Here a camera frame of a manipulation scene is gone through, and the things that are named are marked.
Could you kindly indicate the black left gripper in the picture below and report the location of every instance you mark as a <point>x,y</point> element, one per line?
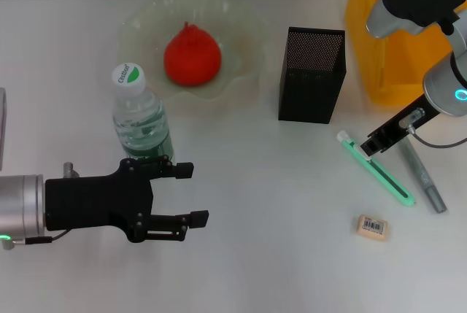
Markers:
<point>95,203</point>

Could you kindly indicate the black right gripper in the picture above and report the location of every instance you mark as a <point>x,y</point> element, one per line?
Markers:
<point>405,123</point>

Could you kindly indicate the green utility knife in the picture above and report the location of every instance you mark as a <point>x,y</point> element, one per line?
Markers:
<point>390,179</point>

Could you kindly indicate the grey pen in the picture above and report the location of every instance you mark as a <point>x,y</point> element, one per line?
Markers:
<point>423,178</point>

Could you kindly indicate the beige eraser with barcode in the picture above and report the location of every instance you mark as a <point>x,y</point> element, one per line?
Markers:
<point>370,227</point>

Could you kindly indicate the clear water bottle green label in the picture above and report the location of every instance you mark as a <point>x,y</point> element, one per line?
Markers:
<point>140,123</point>

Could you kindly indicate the red orange fruit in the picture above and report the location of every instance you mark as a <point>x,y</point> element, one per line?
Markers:
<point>192,55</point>

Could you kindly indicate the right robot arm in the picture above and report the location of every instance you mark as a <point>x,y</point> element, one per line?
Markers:
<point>445,87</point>

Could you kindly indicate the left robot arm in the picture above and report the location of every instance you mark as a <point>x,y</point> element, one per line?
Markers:
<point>20,203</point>

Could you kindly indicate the black mesh pen holder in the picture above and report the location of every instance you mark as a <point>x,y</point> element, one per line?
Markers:
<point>310,87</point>

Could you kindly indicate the green glass fruit plate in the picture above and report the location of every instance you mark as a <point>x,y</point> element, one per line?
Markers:
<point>237,50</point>

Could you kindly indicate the yellow plastic bin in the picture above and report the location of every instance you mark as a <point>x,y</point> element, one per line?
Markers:
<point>401,68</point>

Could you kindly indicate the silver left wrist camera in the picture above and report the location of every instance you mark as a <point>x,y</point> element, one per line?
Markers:
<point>2,127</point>

